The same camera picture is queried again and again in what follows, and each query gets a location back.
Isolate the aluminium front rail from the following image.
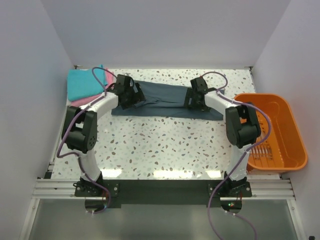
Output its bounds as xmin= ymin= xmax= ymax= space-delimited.
xmin=31 ymin=179 xmax=295 ymax=200

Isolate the slate blue t-shirt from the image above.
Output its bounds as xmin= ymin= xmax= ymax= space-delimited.
xmin=111 ymin=81 xmax=223 ymax=121

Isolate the pink folded t-shirt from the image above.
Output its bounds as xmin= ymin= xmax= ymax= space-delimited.
xmin=70 ymin=67 xmax=117 ymax=109

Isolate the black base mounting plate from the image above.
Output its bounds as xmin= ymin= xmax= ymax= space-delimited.
xmin=73 ymin=179 xmax=253 ymax=209

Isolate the teal folded t-shirt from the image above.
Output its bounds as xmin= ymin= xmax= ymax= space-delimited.
xmin=66 ymin=63 xmax=110 ymax=102

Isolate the orange plastic basket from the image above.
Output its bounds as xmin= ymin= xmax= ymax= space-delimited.
xmin=234 ymin=93 xmax=308 ymax=174

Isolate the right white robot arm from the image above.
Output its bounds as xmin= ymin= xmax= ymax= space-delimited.
xmin=184 ymin=76 xmax=261 ymax=197

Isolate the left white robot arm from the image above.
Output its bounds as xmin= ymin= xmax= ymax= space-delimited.
xmin=56 ymin=74 xmax=146 ymax=196

